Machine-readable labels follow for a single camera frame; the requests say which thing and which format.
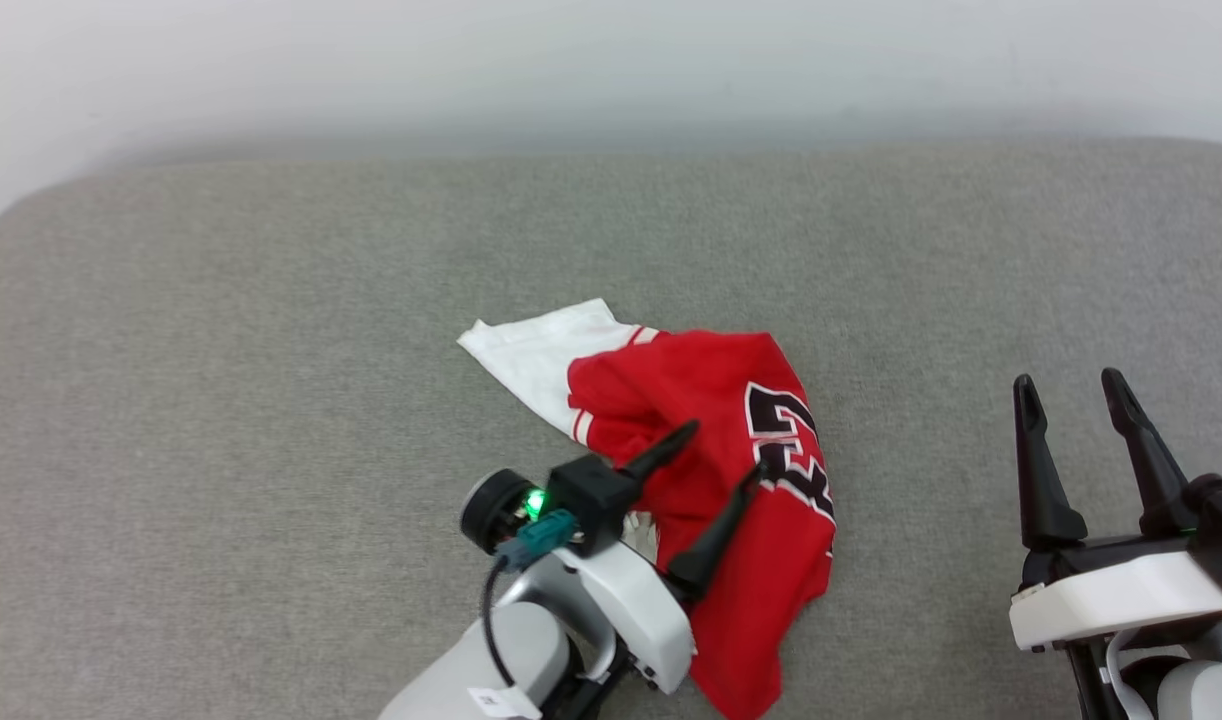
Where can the grey fabric sofa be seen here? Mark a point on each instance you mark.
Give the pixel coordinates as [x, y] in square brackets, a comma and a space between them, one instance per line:
[221, 400]

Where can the red and white basketball jersey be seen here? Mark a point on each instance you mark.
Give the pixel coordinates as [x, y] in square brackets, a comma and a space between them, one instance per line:
[731, 400]

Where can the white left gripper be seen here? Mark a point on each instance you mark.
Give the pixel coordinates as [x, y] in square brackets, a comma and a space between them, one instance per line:
[641, 610]

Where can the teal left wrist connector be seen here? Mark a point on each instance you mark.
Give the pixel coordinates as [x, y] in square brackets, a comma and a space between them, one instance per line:
[536, 542]

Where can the white paper label tag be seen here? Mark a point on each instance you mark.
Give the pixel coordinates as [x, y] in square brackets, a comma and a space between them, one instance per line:
[501, 704]

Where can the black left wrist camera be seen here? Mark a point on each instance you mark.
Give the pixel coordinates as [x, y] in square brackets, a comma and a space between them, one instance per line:
[591, 495]

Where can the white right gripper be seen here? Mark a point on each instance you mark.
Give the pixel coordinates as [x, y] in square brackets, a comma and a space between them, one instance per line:
[1121, 595]

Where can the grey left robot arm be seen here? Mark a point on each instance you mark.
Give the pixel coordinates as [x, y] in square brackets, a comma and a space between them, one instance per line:
[521, 650]

